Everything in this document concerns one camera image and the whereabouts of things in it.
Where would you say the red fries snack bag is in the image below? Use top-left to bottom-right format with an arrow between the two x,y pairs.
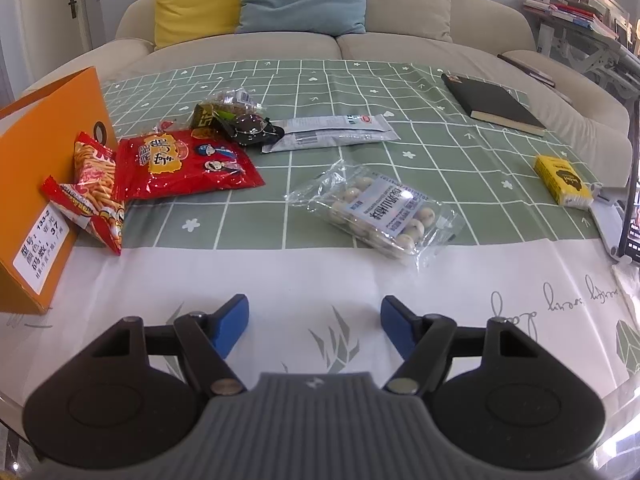
40,132 -> 125,256

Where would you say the yogurt hawthorn balls pack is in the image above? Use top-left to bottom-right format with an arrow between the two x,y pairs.
285,159 -> 465,271

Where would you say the small chocolate snack pack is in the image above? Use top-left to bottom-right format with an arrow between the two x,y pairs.
154,119 -> 180,133

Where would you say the black green snack bag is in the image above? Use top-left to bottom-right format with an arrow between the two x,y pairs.
190,102 -> 284,148

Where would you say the silver white sachet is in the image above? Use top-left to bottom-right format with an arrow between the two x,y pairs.
262,115 -> 399,154

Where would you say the clear cake snack pack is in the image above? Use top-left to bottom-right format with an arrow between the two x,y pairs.
208,88 -> 265,116

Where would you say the phone on white stand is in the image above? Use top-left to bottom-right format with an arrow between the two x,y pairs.
590,133 -> 640,264

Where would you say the yellow tissue pack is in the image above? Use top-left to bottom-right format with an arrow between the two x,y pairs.
534,155 -> 593,210

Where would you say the orange cardboard box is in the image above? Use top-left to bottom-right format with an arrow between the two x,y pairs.
0,65 -> 120,316

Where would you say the black notebook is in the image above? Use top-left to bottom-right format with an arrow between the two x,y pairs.
440,74 -> 547,136

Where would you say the dark book on sofa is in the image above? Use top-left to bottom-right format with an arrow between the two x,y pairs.
497,54 -> 555,88

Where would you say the green checked tablecloth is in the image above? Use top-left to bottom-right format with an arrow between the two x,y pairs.
102,60 -> 598,249

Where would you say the white door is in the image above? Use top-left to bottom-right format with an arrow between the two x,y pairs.
18,0 -> 105,70

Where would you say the white magazine rack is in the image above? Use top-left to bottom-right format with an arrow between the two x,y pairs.
522,0 -> 640,106

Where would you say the beige sofa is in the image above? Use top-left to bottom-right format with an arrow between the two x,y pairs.
29,0 -> 632,186

